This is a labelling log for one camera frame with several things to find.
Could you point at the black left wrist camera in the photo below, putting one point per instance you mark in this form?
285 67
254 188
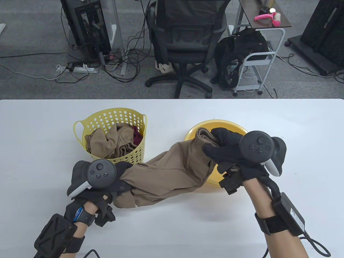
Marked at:
106 216

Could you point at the person's left forearm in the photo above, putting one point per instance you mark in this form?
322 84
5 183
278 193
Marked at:
80 231

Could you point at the person's right forearm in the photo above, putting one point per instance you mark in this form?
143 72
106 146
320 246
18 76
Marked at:
282 247

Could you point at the person's left hand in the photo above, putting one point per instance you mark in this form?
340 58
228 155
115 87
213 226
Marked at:
107 194

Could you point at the black left forearm mount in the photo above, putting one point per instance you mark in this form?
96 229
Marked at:
53 236

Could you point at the black mesh office chair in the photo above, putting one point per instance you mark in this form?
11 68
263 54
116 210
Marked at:
185 45

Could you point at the small black round device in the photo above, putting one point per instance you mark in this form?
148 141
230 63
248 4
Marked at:
264 10

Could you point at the black open computer tower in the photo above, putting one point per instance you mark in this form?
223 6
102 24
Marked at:
88 29

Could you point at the white power strip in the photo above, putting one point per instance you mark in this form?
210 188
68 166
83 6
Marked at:
80 70

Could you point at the black hand controller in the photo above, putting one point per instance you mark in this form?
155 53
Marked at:
256 146
102 173

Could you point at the black backpack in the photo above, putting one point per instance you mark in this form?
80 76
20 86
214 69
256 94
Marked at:
236 51

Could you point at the maroon shorts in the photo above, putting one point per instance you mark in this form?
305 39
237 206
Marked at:
137 138

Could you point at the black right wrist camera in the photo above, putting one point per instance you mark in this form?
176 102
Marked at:
231 184

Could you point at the black right forearm box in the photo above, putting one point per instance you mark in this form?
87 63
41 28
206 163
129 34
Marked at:
290 215

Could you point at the white shoe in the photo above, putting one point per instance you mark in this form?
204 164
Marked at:
164 67

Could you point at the white rolling cart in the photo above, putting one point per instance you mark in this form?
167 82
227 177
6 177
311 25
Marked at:
258 56

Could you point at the white object at edge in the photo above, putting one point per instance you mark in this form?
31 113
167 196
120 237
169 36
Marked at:
2 28

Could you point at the yellow plastic basin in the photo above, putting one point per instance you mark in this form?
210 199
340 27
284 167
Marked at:
215 125

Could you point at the black right controller tether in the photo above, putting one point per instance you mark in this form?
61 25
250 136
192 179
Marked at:
272 188

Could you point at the metal desk leg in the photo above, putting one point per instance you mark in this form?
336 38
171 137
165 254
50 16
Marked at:
118 16

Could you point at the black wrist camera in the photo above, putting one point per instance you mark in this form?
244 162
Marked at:
231 184
106 216

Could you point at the yellow perforated plastic basket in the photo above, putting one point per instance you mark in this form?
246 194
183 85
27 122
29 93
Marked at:
113 118

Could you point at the pink plastic tool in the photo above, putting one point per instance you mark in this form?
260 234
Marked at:
264 17

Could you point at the black wheeled stand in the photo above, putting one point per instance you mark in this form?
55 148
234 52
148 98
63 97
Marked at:
319 35

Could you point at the black left wrist band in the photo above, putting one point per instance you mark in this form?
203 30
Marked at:
86 216

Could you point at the person's right hand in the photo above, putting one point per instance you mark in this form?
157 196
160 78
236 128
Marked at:
228 150

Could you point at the tan shorts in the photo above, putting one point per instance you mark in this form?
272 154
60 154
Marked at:
104 142
166 174

